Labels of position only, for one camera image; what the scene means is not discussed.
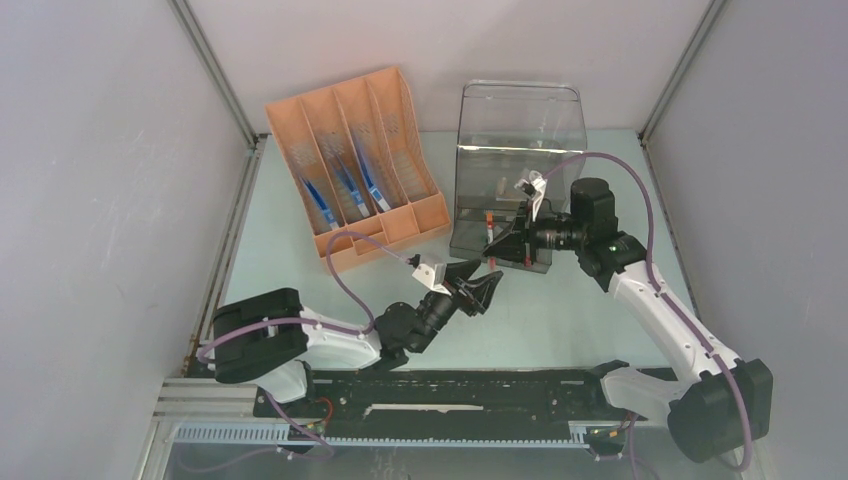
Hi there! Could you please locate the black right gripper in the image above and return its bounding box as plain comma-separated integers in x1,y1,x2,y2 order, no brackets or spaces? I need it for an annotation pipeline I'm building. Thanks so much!
483,199,587,267

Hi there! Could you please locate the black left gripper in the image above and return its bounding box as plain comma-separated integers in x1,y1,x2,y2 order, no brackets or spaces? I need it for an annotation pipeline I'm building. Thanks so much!
410,258,502,354

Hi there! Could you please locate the grey transparent drawer unit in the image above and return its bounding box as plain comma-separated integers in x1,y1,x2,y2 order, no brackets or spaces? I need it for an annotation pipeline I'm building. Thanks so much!
449,80,588,259

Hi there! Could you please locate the blue folder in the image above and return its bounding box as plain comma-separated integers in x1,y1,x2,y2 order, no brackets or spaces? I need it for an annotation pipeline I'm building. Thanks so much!
352,135,391,213
299,176,340,230
333,156,370,218

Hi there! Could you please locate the red pen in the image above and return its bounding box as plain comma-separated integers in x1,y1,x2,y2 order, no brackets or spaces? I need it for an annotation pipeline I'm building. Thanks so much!
485,210,496,272

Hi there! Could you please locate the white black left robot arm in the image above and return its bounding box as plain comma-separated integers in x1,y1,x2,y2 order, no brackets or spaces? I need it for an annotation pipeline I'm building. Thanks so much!
197,255,503,417

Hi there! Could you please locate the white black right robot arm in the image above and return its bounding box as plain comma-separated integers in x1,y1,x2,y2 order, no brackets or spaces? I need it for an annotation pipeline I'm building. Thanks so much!
484,172,774,463

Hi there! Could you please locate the orange plastic desk organizer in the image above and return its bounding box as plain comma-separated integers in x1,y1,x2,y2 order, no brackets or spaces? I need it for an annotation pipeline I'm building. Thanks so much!
264,66,452,272

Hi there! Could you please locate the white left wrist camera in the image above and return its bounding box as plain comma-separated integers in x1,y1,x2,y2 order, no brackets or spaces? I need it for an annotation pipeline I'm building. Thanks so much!
409,254,449,295

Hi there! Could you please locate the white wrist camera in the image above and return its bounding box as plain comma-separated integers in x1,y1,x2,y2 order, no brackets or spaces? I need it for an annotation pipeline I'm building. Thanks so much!
515,170,547,221
409,254,449,295

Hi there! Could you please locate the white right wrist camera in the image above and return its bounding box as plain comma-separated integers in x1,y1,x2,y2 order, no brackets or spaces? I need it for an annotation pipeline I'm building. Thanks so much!
515,170,547,221

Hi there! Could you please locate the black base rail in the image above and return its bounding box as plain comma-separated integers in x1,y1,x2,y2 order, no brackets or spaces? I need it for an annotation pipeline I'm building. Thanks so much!
281,368,630,447

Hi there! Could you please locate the aluminium frame post right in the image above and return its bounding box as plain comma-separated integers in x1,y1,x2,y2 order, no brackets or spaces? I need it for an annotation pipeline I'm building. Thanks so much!
639,0,731,147

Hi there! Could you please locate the aluminium frame post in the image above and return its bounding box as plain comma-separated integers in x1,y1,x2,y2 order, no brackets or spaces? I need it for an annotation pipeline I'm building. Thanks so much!
639,0,731,147
167,0,259,149

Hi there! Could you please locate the aluminium frame post left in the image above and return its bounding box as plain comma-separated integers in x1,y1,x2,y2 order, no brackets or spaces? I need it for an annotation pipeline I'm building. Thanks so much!
167,0,259,149

